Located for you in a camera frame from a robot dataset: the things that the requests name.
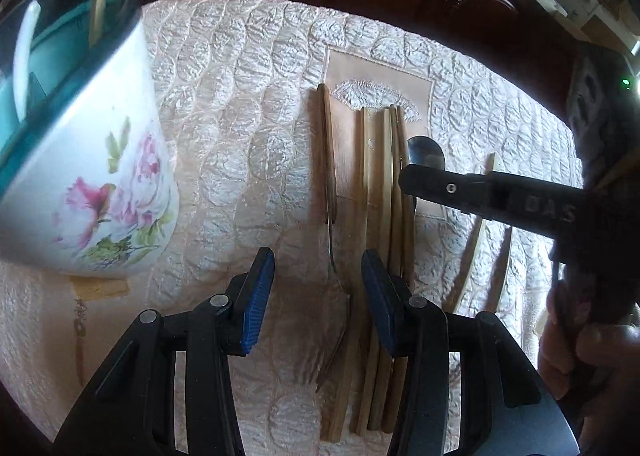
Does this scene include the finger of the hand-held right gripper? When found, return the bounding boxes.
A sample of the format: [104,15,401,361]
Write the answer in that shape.
[398,163,586,241]

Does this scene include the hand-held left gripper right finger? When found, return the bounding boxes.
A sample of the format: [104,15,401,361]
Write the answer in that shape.
[361,249,551,456]

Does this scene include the white ceramic spoon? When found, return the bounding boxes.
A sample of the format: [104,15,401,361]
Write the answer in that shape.
[12,0,42,123]

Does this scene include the white floral cup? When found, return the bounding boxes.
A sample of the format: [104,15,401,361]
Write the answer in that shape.
[0,0,180,279]

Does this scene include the person's right hand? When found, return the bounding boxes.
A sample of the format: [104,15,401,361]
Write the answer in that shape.
[537,281,640,392]

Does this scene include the metal spoon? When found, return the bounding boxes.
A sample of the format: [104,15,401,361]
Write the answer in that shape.
[406,135,447,171]

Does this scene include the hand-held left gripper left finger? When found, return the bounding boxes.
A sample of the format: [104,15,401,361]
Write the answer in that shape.
[55,246,277,456]

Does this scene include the wooden handled metal fork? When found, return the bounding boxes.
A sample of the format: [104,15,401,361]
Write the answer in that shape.
[314,83,353,394]

